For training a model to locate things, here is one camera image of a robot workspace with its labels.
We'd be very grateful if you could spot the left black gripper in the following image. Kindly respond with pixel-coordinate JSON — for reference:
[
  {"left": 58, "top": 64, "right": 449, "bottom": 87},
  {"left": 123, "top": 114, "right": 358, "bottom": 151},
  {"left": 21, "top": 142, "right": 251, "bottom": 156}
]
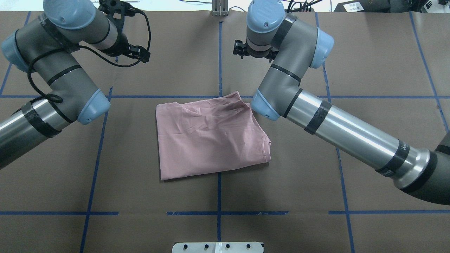
[{"left": 98, "top": 0, "right": 151, "bottom": 64}]

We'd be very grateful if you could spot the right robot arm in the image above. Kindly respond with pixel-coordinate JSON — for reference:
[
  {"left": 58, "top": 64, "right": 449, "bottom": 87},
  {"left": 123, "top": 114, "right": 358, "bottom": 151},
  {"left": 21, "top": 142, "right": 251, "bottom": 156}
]
[{"left": 233, "top": 0, "right": 450, "bottom": 205}]

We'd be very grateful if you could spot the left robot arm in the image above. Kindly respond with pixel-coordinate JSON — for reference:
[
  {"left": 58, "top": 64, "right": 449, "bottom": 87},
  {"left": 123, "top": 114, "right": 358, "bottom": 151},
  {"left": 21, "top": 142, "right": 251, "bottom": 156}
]
[{"left": 0, "top": 0, "right": 150, "bottom": 168}]

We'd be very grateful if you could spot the aluminium frame post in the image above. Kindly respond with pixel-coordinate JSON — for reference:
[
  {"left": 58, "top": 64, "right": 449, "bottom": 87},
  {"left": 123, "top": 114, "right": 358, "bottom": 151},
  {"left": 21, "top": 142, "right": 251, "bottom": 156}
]
[{"left": 211, "top": 0, "right": 229, "bottom": 17}]

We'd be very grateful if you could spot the pink Snoopy t-shirt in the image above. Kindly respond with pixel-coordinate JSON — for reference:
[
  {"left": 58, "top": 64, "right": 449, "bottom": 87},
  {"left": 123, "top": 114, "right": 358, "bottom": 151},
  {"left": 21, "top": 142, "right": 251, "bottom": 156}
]
[{"left": 156, "top": 91, "right": 271, "bottom": 180}]

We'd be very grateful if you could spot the black device with label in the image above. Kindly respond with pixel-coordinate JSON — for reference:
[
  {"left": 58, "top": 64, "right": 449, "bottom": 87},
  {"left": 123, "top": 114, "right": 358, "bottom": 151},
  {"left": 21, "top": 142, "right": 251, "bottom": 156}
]
[{"left": 333, "top": 0, "right": 411, "bottom": 13}]

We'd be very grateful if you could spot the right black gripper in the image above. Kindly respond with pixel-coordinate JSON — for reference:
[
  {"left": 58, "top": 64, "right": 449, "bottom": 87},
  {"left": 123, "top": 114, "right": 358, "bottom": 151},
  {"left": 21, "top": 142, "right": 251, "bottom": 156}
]
[{"left": 233, "top": 40, "right": 279, "bottom": 63}]

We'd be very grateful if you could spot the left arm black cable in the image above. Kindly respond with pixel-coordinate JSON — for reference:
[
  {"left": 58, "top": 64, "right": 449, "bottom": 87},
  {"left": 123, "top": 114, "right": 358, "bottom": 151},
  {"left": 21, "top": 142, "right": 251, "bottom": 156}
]
[{"left": 14, "top": 7, "right": 152, "bottom": 104}]

